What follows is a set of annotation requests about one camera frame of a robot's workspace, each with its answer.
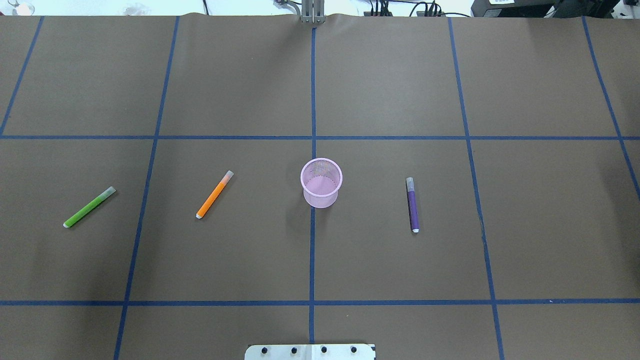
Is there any purple marker pen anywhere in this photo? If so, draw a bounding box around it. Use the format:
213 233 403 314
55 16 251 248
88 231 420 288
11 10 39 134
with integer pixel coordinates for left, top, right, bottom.
406 177 420 234

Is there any green highlighter pen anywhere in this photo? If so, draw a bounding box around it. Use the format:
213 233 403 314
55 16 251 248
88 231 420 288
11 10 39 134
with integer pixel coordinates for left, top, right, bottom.
62 186 117 229

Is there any pink mesh pen holder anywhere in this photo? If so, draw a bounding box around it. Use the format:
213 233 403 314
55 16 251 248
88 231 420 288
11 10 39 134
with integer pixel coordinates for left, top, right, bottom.
299 157 343 208

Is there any orange highlighter pen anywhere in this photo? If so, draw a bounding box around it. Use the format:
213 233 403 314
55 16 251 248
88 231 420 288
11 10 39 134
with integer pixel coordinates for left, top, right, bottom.
195 170 234 220

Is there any aluminium frame post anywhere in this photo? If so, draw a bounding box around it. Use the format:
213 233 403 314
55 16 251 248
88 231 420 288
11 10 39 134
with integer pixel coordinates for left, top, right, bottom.
300 0 326 25

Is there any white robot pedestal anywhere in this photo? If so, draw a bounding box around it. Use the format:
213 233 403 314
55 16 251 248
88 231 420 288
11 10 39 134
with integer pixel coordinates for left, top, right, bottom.
244 343 377 360

